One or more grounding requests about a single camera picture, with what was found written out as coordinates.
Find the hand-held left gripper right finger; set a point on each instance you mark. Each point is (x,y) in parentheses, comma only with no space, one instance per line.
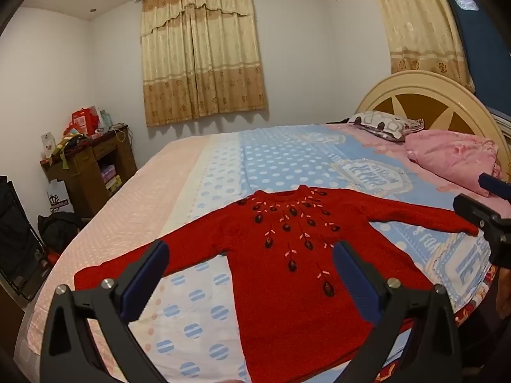
(355,283)

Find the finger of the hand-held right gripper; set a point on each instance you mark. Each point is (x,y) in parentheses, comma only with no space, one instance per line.
(495,185)
(473,209)

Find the narrow beige floral curtain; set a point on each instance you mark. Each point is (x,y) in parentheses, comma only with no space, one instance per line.
(419,28)

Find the black bag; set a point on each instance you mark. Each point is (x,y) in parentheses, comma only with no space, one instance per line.
(60,229)

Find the patterned white and purple pillow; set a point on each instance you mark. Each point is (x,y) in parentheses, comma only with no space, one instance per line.
(383,124)

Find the red gift bag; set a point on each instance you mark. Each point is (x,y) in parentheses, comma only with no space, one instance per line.
(84,121)

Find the white paper bag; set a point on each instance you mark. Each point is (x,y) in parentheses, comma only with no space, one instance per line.
(60,197)

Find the brown wooden desk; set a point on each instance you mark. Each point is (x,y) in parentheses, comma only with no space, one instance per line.
(86,175)

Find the pink quilted pillow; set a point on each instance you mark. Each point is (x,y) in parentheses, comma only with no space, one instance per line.
(451,155)

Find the dark blue window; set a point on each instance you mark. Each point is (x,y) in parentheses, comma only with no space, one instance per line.
(487,48)

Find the pale blue box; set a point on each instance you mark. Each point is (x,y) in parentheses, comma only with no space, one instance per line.
(106,119)

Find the red knitted sweater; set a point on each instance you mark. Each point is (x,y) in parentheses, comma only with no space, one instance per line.
(295,307)

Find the pink box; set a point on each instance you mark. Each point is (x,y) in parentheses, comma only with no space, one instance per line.
(108,173)

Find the wide beige floral curtain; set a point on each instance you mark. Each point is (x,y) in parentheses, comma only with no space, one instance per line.
(199,56)

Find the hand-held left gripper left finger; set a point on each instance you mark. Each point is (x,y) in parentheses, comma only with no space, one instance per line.
(145,275)

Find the white card box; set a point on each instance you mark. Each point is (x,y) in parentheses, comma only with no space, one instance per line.
(48,143)

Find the dotted pink and blue blanket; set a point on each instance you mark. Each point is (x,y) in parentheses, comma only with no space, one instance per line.
(279,155)

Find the cream and brown bed headboard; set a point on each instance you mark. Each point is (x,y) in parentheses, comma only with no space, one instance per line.
(419,103)

